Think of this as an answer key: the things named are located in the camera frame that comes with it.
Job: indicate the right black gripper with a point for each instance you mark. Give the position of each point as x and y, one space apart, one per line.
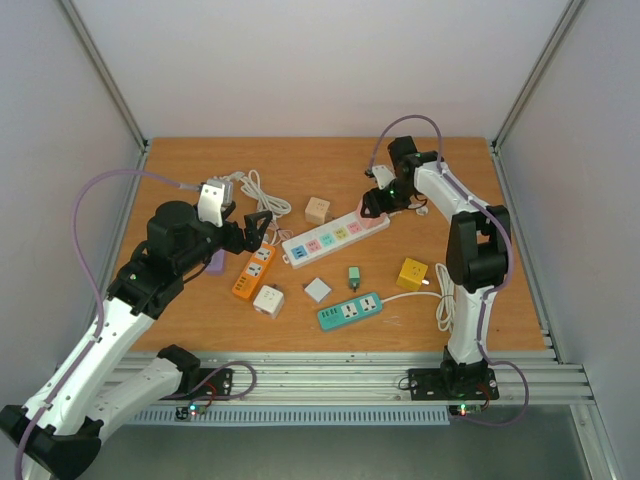
375 198

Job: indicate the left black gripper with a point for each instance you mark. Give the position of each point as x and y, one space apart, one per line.
253 238

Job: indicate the pink cube adapter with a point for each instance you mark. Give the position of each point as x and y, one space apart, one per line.
367 223

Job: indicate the peach cube adapter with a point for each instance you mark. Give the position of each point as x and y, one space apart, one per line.
318 211

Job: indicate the white multicolour power strip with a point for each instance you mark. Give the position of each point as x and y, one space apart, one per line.
326 239

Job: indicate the yellow cube adapter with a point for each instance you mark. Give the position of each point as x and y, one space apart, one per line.
411 275

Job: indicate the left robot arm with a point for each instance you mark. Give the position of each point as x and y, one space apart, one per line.
61 429

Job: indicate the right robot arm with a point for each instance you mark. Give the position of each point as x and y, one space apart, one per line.
479 259

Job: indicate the green plug adapter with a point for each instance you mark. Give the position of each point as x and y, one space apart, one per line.
354 278

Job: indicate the orange power strip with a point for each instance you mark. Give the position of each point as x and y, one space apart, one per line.
250 280

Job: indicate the purple power strip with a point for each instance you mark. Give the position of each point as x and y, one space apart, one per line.
217 264

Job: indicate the white cube adapter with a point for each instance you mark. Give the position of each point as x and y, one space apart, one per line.
269 301

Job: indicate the small white square charger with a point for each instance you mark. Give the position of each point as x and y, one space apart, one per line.
317 290

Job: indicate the teal power strip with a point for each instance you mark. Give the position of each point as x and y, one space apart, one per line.
349 312

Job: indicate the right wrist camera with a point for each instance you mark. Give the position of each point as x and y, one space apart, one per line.
381 174

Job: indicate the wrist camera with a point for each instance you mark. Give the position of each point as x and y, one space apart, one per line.
215 197
381 174

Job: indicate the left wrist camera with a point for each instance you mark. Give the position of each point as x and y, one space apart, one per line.
215 197

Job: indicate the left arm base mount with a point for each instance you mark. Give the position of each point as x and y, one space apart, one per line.
207 385

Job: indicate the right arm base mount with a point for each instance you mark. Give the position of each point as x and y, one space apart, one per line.
431 384

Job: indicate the grey slotted cable duct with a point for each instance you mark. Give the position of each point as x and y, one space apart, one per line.
284 416

